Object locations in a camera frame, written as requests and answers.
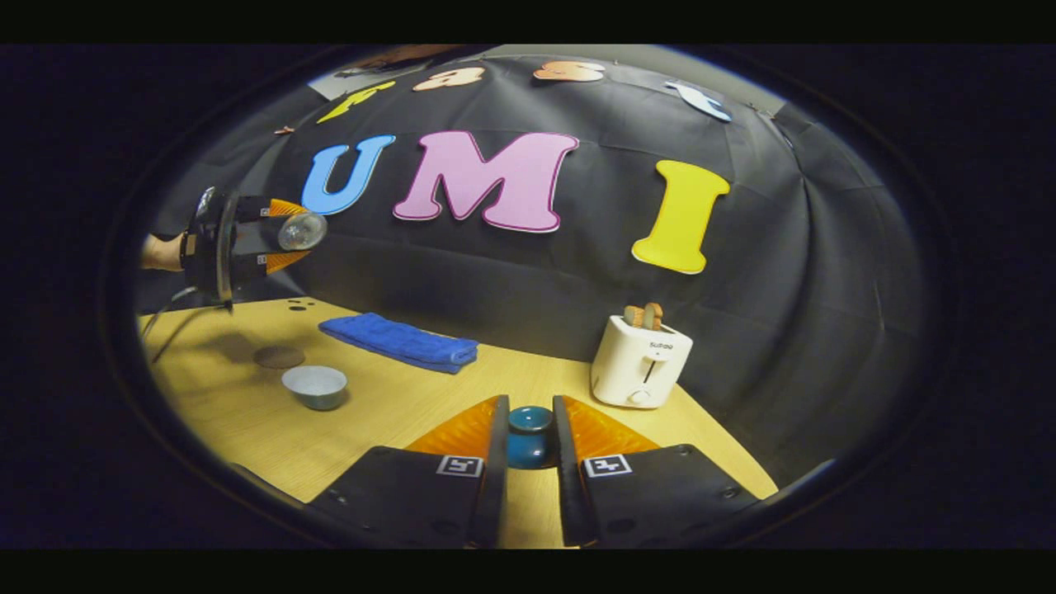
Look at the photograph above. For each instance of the round brown coaster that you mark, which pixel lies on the round brown coaster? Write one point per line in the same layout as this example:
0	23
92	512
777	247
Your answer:
279	356

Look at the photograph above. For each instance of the black backdrop cloth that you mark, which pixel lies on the black backdrop cloth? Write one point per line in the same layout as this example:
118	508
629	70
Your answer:
577	272

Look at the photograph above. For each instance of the white toaster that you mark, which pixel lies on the white toaster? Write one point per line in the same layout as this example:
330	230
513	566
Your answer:
639	363

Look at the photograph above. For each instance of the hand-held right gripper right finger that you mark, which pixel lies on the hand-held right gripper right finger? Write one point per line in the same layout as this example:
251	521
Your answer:
569	495

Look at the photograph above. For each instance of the grey-blue teacup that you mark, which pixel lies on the grey-blue teacup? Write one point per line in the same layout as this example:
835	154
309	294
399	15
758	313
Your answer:
315	388

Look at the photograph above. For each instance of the blue teacup lid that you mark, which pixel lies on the blue teacup lid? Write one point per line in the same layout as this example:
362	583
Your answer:
530	437

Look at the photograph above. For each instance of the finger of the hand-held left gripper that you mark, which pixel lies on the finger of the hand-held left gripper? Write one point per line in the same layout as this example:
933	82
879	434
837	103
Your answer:
264	208
262	262

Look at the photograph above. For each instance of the clear plastic water bottle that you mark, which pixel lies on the clear plastic water bottle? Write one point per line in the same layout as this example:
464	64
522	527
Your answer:
303	232

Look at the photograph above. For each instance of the toasted bread slice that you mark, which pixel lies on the toasted bread slice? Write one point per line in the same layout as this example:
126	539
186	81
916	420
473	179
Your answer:
633	317
653	315

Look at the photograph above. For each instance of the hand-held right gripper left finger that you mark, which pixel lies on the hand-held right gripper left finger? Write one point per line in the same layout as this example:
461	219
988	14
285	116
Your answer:
493	495

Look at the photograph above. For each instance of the blue folded towel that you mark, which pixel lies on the blue folded towel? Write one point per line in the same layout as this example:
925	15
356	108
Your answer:
400	341

